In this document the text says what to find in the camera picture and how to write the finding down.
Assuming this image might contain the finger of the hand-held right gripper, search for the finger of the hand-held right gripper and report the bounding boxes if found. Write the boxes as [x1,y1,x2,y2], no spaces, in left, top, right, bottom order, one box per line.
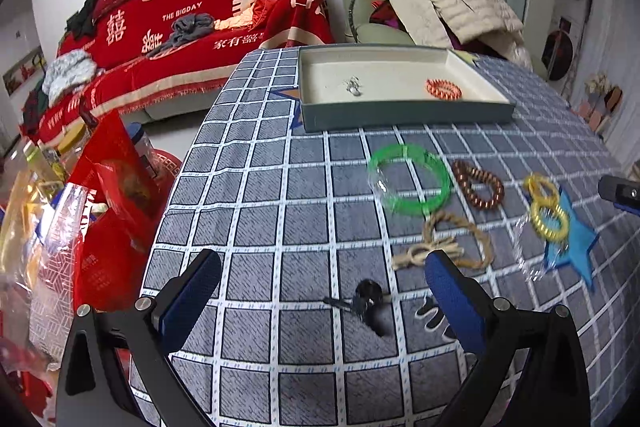
[598,174,640,212]

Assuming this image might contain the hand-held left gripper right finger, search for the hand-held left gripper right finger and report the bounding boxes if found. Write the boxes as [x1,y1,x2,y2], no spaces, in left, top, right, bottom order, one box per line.
[424,249,593,427]

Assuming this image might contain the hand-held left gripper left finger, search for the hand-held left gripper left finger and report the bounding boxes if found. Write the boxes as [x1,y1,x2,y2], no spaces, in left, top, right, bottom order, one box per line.
[55,248,223,427]

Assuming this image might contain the beige rope bracelet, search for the beige rope bracelet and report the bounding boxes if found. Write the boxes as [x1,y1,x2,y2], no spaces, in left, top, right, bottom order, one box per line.
[391,209,495,273]

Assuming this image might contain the black hair clip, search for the black hair clip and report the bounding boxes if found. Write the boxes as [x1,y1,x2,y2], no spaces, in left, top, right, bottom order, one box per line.
[322,279,388,323]

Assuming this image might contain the large yellow coil hair tie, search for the large yellow coil hair tie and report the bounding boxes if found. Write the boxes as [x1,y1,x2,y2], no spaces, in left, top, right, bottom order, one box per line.
[529,198,571,241]

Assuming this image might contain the small yellow coil hair tie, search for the small yellow coil hair tie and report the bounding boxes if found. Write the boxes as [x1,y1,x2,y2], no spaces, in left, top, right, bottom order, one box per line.
[524,173,558,200]

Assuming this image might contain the green translucent bangle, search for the green translucent bangle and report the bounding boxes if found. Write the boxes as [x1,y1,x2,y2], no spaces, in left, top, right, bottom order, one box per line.
[367,144,452,214]

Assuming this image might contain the grey-green jewelry tray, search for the grey-green jewelry tray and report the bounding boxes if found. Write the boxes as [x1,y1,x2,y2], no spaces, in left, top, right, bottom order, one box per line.
[298,44,516,132]

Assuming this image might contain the pink slipper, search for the pink slipper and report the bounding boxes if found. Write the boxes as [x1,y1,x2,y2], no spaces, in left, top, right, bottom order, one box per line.
[580,104,608,132]

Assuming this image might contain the dark red slipper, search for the dark red slipper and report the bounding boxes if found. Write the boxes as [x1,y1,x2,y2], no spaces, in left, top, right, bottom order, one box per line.
[602,87,625,112]

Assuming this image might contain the red gift bag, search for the red gift bag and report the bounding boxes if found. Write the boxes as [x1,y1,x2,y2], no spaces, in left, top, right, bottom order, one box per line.
[65,109,166,313]

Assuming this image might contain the blue checkered tablecloth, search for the blue checkered tablecloth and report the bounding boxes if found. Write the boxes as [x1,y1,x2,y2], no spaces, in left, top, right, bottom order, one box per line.
[127,48,626,427]

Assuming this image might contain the blue-lid jar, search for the blue-lid jar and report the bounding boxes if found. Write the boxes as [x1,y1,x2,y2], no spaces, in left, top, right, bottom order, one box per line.
[127,122,156,178]

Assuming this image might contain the clear plastic bag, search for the clear plastic bag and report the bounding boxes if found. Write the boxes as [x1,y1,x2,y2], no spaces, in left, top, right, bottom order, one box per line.
[0,167,86,358]

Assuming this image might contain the yellow-lid bottle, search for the yellow-lid bottle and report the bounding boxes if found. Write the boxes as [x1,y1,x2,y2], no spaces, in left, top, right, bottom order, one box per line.
[25,142,56,182]

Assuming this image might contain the beige down jacket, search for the beige down jacket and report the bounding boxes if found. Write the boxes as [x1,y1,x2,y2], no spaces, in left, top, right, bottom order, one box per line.
[384,0,533,68]

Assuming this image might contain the grey-white blanket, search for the grey-white blanket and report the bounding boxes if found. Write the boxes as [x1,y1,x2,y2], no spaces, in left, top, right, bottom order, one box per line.
[41,48,98,105]

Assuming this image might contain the grey cloth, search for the grey cloth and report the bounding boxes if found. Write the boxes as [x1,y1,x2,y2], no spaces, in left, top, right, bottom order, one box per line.
[146,13,216,58]

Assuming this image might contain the red garment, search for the red garment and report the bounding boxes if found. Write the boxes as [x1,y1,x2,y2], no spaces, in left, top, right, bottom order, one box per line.
[369,0,416,32]

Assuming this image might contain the dark clothes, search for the dark clothes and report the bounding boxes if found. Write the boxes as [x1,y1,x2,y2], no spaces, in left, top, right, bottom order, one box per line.
[65,0,106,38]

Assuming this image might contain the brown coil hair tie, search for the brown coil hair tie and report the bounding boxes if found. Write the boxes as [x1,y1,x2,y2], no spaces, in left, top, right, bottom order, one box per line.
[452,160,505,211]

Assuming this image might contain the small round wall decoration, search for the small round wall decoration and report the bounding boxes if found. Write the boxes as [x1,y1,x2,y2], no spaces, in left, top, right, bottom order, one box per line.
[542,19,573,82]

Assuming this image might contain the orange coil hair tie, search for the orange coil hair tie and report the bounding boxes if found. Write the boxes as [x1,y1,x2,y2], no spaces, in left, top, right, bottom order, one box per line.
[425,78,465,100]

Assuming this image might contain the wide wall picture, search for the wide wall picture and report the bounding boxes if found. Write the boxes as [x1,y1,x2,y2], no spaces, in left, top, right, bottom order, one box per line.
[2,47,48,95]

